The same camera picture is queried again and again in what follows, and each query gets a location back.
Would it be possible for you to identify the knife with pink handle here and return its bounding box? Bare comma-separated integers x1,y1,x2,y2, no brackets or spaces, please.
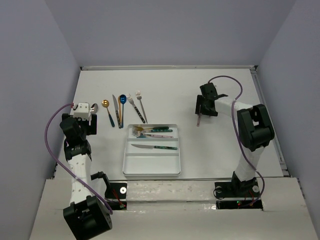
196,114,201,127

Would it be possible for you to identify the white three-compartment tray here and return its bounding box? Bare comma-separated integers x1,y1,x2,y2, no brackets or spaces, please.
122,123,181,178

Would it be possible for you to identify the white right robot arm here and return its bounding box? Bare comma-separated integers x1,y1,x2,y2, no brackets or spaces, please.
195,83,275,196

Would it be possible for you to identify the all-silver fork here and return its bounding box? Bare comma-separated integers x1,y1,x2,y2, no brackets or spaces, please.
136,90,148,123

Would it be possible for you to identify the teal plastic fork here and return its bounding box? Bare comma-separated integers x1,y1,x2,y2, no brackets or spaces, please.
136,135,148,139

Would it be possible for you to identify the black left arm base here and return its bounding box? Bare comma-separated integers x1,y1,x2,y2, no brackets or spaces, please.
90,171,128,211

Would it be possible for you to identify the spoon with pink handle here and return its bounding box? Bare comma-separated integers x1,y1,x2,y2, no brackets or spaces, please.
90,103,99,115

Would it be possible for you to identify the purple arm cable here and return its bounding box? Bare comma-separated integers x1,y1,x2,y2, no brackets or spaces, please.
207,75,266,208
44,102,114,216

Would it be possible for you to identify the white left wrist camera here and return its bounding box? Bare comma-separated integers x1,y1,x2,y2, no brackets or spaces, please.
72,102,91,121

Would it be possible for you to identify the knife with teal marbled handle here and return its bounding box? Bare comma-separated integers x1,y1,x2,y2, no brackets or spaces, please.
131,144,178,151

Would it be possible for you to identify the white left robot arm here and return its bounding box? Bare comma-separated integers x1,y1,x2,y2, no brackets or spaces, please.
59,113,113,240

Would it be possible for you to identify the fork with pink handle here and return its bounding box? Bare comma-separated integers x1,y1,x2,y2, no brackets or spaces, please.
132,132,174,139

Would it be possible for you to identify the orange plastic knife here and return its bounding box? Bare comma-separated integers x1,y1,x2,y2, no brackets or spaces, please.
117,95,122,125

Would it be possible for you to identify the gold spoon dark-green handle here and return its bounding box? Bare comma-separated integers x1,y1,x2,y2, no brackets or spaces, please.
101,99,115,128

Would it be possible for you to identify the knife with marbled dark handle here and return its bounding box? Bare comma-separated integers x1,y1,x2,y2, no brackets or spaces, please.
112,95,122,129

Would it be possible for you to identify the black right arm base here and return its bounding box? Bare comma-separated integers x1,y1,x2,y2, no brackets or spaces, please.
212,173,263,210

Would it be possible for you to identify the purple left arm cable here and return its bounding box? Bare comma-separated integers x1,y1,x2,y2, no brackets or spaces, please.
44,102,114,216

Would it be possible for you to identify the fork with teal marbled handle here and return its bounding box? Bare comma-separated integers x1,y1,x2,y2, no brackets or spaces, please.
131,128,173,134

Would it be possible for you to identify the gold fork dark-green handle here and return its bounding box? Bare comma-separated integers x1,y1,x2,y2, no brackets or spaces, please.
132,126,169,130

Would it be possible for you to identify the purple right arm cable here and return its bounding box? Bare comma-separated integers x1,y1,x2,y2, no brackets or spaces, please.
207,75,266,208

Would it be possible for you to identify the fork with dark marbled handle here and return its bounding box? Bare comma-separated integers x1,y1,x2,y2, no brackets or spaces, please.
126,94,146,124

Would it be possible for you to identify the blue metallic spoon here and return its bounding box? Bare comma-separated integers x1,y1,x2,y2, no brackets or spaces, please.
120,94,127,128

